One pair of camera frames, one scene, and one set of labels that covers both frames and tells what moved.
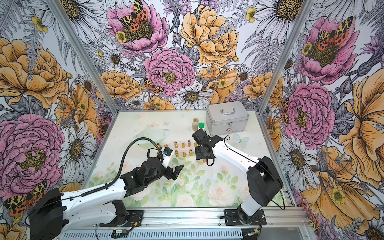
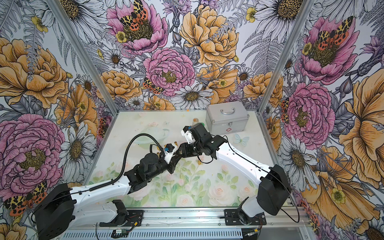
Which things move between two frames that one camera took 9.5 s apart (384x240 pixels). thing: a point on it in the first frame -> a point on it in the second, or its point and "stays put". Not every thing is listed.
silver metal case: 226,118 stays put
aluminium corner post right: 304,16 stays put
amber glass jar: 195,124 stays put
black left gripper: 168,175 -> 173,163
